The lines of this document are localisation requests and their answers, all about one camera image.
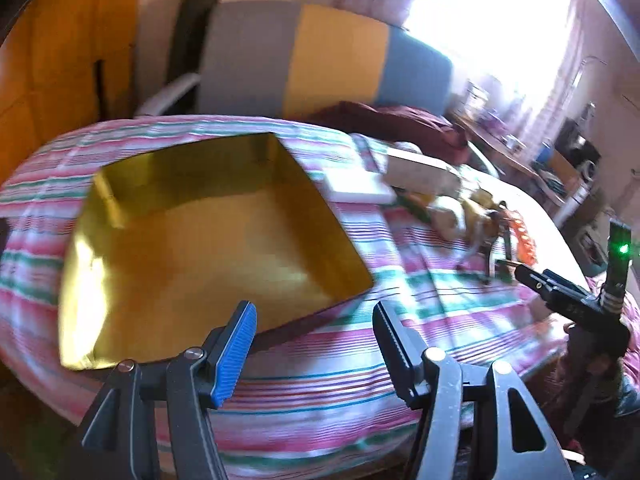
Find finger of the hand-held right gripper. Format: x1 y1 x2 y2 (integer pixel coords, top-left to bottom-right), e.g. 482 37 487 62
495 259 557 299
543 268 591 307

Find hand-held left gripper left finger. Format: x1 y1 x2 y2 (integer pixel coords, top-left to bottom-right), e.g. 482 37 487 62
75 301 258 480

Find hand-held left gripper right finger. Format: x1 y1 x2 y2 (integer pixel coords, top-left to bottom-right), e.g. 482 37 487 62
372 301 576 480

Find orange plastic rack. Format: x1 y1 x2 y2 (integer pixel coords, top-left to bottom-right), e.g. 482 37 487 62
509 214 540 267

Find metal utensil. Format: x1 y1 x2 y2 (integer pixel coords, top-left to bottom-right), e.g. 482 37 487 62
460 205 517 287

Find gold square tin tray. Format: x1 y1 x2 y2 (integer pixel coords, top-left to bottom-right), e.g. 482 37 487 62
57 132 376 373

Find yellow plush toy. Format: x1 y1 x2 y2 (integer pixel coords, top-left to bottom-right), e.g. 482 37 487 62
430 187 503 241

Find small green box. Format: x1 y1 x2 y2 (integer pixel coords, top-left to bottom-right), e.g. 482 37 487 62
397 192 431 221

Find pink green striped tablecloth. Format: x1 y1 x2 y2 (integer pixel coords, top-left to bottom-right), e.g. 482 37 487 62
0 114 593 471

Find wooden desk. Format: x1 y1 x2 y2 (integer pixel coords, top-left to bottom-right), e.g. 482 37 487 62
450 110 571 206

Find black speaker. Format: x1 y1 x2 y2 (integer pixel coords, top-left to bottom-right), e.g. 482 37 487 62
555 119 601 171

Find white carton box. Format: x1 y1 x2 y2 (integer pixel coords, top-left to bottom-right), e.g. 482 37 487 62
387 147 461 197

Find flat white box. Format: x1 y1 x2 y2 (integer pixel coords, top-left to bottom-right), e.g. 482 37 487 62
324 169 395 207

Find printed carton on desk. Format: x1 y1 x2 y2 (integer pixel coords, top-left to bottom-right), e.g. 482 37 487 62
465 82 492 112

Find maroon quilted jacket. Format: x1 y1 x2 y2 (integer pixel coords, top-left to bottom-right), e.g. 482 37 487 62
305 101 471 161

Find pink curtain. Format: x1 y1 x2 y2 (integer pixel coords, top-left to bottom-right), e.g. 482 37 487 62
520 5 601 136

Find grey yellow blue chair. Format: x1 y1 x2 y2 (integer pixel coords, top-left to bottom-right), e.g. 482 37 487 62
135 0 456 121

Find black rolled mat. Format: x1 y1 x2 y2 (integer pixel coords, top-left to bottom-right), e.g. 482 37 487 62
167 0 221 86

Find wooden cabinet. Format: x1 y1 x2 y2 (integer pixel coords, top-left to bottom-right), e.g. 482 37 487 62
0 0 146 181

